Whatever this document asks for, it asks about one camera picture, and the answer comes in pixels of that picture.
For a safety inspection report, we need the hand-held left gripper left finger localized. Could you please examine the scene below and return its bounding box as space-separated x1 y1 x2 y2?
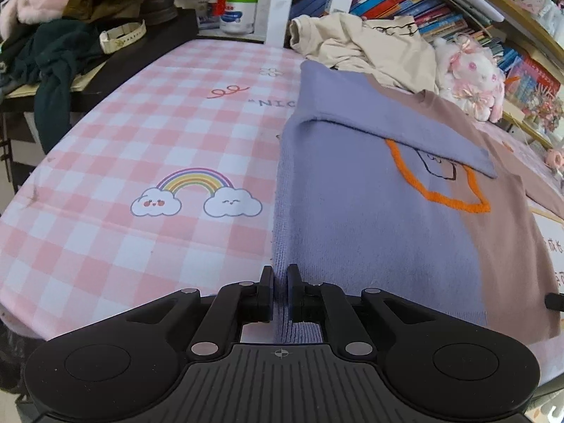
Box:
132 266 274 360

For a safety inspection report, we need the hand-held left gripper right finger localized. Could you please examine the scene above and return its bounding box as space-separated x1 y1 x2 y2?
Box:
287 265 437 358

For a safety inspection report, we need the purple and brown sweater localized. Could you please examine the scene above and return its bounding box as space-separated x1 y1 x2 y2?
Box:
271 59 564 344

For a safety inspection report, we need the beaded flower ornament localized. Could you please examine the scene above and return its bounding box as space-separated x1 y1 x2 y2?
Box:
526 92 564 134

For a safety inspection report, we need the pink checked cartoon mat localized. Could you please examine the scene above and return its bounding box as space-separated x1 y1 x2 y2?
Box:
0 37 564 380

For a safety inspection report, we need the row of red books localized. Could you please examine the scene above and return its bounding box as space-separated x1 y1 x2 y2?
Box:
502 50 564 109

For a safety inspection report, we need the white pink plush rabbit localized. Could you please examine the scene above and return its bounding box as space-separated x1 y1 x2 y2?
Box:
432 35 507 124

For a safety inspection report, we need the cream printed garment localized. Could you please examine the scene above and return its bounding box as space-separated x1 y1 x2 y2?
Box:
288 12 441 93

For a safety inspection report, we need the wooden shelf board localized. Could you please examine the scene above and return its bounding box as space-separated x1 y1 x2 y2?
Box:
434 0 564 69

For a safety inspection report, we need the white can with green lid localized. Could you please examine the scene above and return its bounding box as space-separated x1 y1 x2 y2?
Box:
219 0 257 36

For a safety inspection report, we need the white shelf upright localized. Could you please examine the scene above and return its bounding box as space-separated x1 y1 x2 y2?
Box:
264 0 301 49

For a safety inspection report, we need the white wrist watch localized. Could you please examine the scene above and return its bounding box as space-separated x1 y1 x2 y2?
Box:
99 20 147 54

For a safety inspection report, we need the dark green garment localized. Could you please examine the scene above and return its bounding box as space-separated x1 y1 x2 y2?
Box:
0 20 109 155

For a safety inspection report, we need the pink fluffy garment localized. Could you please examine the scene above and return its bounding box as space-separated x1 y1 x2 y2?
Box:
0 0 71 40

